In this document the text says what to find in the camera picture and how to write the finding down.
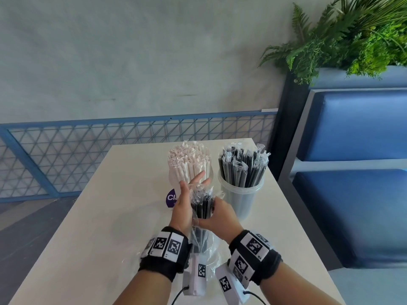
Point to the person's left hand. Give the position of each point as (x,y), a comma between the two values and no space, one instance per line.
(182,212)

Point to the person's right hand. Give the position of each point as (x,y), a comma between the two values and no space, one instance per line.
(224,222)

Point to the pack of black straws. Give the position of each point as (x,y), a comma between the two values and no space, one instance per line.
(203,203)

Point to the clear plastic cup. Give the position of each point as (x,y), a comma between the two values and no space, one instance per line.
(241,200)
(173,181)

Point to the bundle of white paper straws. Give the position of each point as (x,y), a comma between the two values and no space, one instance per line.
(190,158)

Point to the person's left forearm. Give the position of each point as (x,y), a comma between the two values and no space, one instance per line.
(143,290)

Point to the round purple sticker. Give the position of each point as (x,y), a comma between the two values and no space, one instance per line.
(171,198)

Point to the black left wristband with markers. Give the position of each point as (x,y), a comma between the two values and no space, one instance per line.
(162,254)

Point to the black wristband with markers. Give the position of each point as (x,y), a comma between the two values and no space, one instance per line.
(257,260)
(162,254)

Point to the black right wristband with markers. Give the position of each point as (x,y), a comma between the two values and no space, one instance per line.
(257,260)

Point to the beige table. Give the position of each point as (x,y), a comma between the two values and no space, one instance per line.
(111,203)

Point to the black pillar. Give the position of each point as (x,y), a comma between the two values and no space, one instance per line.
(287,123)

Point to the blue mesh fence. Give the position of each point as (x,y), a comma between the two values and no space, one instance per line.
(79,152)

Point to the blue cushioned bench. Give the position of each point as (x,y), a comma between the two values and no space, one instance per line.
(349,165)

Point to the pale planter box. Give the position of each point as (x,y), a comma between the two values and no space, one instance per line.
(337,77)

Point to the green fern plant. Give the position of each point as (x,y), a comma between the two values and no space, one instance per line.
(343,38)

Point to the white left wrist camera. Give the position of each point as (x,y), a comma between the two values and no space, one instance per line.
(195,276)

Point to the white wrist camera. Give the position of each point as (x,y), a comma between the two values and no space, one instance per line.
(195,276)
(229,285)

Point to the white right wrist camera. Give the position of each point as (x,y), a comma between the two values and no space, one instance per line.
(229,285)

